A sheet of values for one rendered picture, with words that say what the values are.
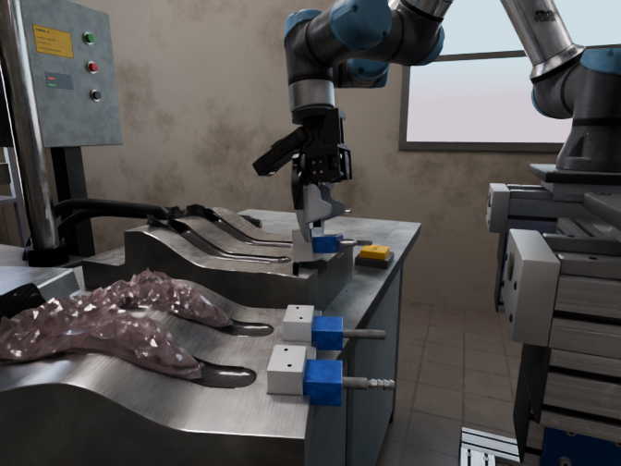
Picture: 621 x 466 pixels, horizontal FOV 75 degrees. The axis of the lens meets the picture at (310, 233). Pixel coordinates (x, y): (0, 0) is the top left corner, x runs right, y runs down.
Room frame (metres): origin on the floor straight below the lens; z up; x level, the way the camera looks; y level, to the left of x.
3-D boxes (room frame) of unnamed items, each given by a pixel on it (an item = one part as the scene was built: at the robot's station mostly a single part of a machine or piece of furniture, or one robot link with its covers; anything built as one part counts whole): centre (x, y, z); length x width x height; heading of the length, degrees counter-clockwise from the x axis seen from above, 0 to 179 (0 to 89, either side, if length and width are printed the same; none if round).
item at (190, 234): (0.79, 0.18, 0.92); 0.35 x 0.16 x 0.09; 68
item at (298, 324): (0.48, -0.03, 0.86); 0.13 x 0.05 x 0.05; 85
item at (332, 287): (0.81, 0.19, 0.87); 0.50 x 0.26 x 0.14; 68
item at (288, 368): (0.38, -0.02, 0.86); 0.13 x 0.05 x 0.05; 85
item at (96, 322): (0.45, 0.24, 0.90); 0.26 x 0.18 x 0.08; 85
